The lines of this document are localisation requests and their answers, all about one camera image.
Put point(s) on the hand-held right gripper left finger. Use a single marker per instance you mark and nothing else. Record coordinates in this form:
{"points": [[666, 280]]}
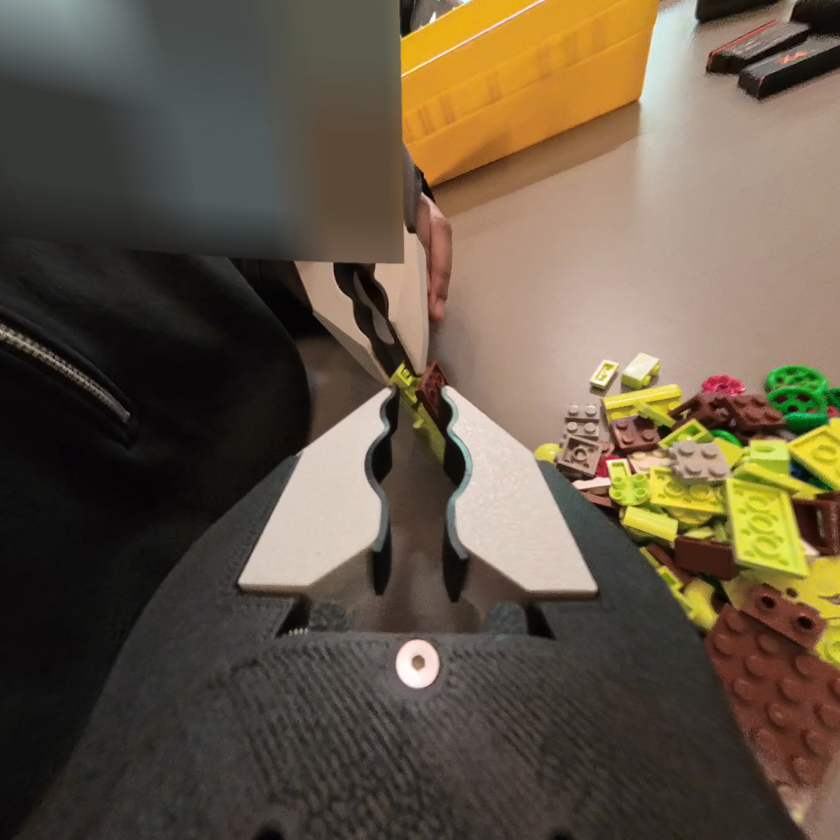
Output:
{"points": [[315, 525]]}

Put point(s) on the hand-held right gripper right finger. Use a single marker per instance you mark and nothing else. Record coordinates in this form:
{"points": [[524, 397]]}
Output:
{"points": [[518, 525]]}

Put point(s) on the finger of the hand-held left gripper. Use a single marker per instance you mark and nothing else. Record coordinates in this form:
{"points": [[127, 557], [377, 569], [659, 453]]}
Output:
{"points": [[410, 308], [328, 295]]}

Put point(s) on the lime and brown brick assembly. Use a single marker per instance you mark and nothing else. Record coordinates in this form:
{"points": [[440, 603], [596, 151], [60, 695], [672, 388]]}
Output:
{"points": [[430, 390]]}

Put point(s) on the pile of toy bricks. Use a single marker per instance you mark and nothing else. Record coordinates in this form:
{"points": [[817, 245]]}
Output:
{"points": [[722, 499]]}

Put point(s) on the person's left forearm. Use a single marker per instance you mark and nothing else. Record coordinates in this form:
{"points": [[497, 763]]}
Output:
{"points": [[275, 295]]}

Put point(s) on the person's left hand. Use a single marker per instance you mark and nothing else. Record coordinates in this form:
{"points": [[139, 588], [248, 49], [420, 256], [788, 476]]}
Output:
{"points": [[438, 262]]}

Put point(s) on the yellow plastic bin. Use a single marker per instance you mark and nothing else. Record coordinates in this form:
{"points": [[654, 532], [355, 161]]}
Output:
{"points": [[525, 79]]}

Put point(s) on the black charging case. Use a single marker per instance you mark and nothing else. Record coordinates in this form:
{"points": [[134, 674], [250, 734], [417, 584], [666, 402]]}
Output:
{"points": [[735, 8]]}

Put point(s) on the black camera battery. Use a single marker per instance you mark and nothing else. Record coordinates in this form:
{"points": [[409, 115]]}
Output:
{"points": [[754, 46], [787, 65]]}

